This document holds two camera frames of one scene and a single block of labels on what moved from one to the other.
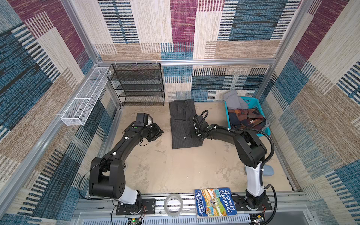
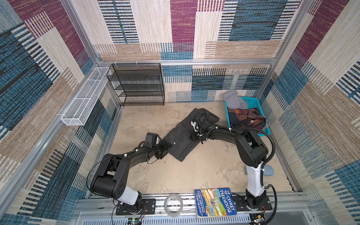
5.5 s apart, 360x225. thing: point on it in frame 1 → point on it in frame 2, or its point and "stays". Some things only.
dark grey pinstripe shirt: x=182 y=112 → x=181 y=145
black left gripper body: x=153 y=132 → x=160 y=149
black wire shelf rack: x=138 y=84 stays
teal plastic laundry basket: x=251 y=102 stays
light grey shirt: x=234 y=101 stays
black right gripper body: x=197 y=132 stays
